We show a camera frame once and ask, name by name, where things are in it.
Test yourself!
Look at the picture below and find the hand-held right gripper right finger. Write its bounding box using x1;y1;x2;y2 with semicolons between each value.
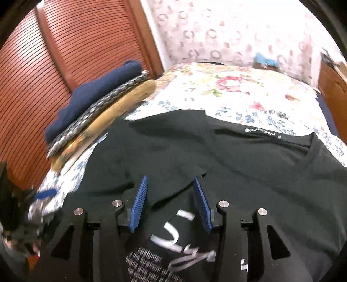
192;176;318;282

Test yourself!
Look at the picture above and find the navy bed sheet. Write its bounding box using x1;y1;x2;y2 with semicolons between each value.
316;91;340;133

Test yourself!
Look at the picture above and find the stack of folded clothes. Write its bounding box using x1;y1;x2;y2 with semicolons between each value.
50;80;157;171

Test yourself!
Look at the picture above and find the circle patterned curtain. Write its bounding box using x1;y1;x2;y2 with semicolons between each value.
139;0;326;71

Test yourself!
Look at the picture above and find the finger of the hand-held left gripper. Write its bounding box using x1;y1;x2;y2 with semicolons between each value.
27;188;57;202

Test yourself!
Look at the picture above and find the black t-shirt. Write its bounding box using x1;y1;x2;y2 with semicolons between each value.
41;110;347;282

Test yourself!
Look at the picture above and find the wooden dresser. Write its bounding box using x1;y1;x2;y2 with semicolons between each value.
317;61;347;128

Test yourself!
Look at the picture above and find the blue box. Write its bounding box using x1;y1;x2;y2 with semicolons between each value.
253;53;278;68

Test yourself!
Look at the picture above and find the floral blanket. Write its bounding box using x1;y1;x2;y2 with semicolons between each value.
27;62;347;225

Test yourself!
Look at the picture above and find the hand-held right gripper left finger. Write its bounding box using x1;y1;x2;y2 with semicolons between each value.
28;175;149;282

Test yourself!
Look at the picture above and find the wooden slatted wardrobe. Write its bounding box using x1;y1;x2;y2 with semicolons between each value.
0;0;164;190

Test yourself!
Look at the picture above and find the black white patterned folded garment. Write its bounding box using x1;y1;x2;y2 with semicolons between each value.
47;70;149;159

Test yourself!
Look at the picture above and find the navy folded garment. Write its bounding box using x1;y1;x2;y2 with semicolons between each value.
45;60;144;143

